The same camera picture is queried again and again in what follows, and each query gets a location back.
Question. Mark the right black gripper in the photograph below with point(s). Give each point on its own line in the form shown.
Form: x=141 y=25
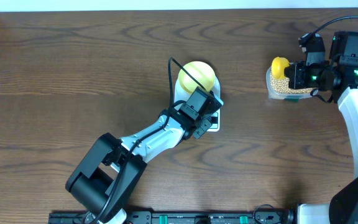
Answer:
x=295 y=76

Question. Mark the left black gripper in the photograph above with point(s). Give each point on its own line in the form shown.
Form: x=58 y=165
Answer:
x=206 y=125

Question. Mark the yellow measuring scoop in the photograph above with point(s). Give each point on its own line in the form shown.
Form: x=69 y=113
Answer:
x=279 y=64

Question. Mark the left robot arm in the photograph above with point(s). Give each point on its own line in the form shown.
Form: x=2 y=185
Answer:
x=106 y=177

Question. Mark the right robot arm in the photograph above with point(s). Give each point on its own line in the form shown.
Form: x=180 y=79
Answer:
x=343 y=207

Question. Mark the white digital kitchen scale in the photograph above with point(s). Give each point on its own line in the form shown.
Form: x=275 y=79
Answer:
x=181 y=94

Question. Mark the pale yellow bowl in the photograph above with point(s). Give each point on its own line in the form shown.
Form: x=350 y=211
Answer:
x=201 y=72

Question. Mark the soybeans in container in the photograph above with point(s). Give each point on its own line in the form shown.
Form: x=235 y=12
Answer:
x=282 y=86

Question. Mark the clear plastic container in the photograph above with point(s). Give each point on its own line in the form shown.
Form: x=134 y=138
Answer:
x=282 y=96

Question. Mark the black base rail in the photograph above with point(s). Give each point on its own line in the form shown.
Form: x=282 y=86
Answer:
x=264 y=216

